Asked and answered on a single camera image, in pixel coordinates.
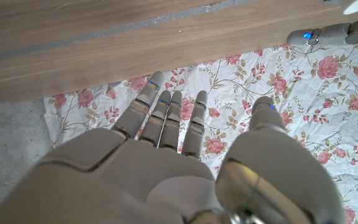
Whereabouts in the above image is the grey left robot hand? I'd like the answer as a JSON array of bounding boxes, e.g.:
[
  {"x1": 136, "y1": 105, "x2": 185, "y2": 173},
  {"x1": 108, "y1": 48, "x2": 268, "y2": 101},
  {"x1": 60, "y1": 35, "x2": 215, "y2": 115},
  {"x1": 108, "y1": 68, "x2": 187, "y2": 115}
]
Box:
[{"x1": 287, "y1": 16, "x2": 358, "y2": 47}]

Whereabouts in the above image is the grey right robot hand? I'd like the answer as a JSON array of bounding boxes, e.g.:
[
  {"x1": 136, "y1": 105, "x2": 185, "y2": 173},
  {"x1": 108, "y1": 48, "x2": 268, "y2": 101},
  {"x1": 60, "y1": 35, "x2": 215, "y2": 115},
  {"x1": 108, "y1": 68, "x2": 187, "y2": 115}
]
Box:
[{"x1": 0, "y1": 70, "x2": 346, "y2": 224}]

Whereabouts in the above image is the floral backdrop cloth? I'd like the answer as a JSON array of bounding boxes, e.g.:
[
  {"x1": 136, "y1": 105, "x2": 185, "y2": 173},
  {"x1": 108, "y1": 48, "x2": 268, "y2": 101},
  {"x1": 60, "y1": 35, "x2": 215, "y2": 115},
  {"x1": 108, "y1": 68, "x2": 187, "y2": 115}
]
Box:
[{"x1": 44, "y1": 42, "x2": 358, "y2": 224}]

